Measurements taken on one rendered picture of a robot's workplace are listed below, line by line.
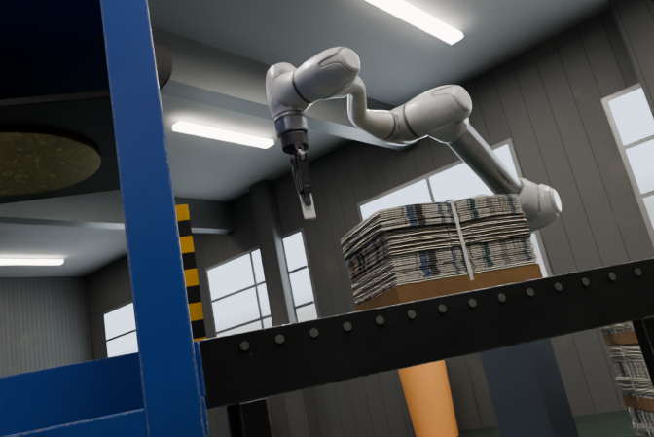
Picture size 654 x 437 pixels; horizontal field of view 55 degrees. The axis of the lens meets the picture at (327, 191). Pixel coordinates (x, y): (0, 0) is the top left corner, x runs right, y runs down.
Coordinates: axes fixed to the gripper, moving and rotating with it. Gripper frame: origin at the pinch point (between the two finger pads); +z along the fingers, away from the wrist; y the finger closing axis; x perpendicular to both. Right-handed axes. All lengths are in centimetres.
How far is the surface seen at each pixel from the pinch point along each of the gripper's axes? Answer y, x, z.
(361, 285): -4.6, -8.4, 23.6
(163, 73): 28, 31, -58
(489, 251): -23.5, -34.9, 23.5
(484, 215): -23.6, -36.2, 14.9
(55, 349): 970, 247, -93
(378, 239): -21.0, -10.0, 16.1
